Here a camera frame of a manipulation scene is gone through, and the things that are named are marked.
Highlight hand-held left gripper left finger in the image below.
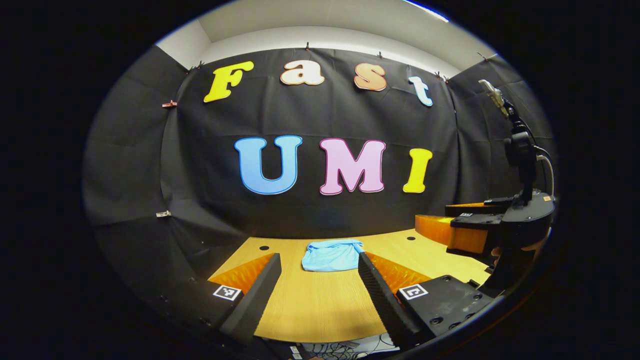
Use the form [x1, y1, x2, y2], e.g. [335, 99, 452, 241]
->
[165, 252, 282, 346]

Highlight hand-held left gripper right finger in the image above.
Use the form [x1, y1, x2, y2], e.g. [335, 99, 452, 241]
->
[357, 251, 496, 350]

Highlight light blue T-shirt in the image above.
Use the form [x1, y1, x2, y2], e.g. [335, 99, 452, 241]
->
[301, 239, 366, 273]

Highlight black backdrop cloth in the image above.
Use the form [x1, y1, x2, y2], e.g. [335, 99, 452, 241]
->
[82, 47, 558, 311]

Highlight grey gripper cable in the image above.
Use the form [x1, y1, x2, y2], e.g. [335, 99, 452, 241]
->
[536, 152, 556, 198]

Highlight tangled floor cables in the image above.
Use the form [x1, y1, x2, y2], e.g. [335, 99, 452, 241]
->
[287, 332, 401, 360]

